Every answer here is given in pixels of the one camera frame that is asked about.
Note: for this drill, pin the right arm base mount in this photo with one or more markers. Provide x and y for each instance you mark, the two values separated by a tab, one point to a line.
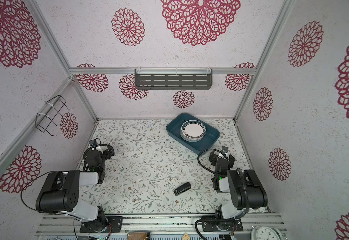
209	224

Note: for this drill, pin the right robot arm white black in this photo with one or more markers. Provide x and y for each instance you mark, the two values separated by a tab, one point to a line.
245	189

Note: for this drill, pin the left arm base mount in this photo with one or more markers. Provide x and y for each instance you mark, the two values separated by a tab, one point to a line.
109	224

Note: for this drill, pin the grey wall shelf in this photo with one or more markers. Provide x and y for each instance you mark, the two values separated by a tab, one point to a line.
178	79

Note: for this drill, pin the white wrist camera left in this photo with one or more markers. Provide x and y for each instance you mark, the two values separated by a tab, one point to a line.
94	142

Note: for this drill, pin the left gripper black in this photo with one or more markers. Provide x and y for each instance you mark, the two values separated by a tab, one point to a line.
108	155

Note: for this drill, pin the teal plastic bin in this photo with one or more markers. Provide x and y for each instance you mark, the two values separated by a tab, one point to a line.
210	138

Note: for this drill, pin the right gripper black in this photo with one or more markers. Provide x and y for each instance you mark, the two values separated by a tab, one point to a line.
214	158

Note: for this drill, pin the green red rim plate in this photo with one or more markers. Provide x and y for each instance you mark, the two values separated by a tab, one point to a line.
192	131

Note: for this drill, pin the black wire wall rack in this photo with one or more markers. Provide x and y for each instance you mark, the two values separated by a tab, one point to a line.
55	104

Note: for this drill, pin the white analog clock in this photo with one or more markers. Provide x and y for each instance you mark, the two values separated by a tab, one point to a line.
265	233

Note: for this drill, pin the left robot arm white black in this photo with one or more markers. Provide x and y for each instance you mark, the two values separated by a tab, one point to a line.
60	192

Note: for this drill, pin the black stapler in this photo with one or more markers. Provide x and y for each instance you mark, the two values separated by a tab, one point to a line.
182	189

